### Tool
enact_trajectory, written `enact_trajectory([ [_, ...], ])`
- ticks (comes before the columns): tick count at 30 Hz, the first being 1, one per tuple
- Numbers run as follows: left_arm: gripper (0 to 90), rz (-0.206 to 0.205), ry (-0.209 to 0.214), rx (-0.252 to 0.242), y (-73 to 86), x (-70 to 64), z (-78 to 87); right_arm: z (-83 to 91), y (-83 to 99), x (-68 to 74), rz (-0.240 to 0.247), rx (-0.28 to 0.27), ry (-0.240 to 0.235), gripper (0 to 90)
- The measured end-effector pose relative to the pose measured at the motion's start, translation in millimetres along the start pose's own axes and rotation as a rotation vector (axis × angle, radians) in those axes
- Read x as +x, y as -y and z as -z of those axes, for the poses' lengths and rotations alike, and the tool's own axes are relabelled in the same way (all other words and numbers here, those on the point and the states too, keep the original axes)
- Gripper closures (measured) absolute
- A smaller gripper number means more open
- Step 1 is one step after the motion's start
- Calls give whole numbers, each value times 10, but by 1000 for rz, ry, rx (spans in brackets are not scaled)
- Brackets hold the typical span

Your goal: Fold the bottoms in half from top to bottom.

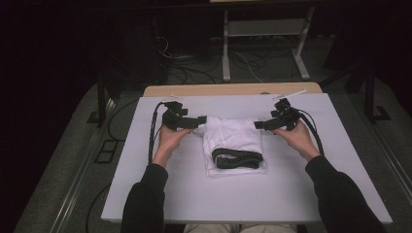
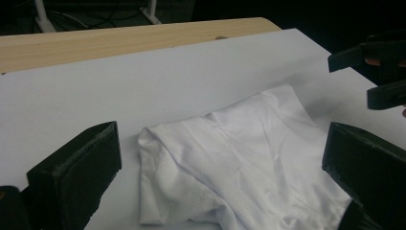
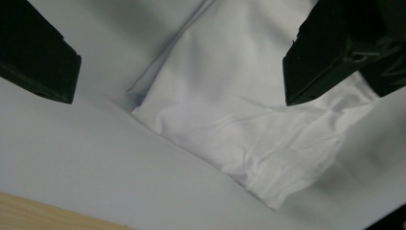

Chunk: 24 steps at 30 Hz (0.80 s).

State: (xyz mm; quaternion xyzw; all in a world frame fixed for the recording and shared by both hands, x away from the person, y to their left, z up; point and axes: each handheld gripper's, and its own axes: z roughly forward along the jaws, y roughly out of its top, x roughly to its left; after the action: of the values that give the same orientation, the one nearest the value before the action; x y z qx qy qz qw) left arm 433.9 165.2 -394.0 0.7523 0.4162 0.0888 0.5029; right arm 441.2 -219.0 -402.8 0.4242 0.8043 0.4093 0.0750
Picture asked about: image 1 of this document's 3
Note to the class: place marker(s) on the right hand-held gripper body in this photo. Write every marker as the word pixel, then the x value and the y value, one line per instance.
pixel 285 118

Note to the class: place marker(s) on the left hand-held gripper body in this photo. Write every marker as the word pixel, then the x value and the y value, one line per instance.
pixel 173 119

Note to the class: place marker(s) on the white shorts with black waistband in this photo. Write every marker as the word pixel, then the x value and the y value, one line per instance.
pixel 231 136

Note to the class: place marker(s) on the person's left hand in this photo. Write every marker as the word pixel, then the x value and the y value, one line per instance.
pixel 168 142

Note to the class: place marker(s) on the person's right hand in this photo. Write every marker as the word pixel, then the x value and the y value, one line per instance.
pixel 298 140

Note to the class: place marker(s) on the wooden table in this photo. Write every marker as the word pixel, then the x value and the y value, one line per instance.
pixel 226 89

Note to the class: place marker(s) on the black metal stand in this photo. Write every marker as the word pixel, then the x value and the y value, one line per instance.
pixel 101 103
pixel 370 97

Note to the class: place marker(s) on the white board table cover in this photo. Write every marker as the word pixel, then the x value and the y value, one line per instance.
pixel 233 200

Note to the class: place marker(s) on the white metal stand frame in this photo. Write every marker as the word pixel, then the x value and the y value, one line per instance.
pixel 265 27

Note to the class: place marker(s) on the metal floor rail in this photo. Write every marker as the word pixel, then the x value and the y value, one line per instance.
pixel 393 161
pixel 74 191

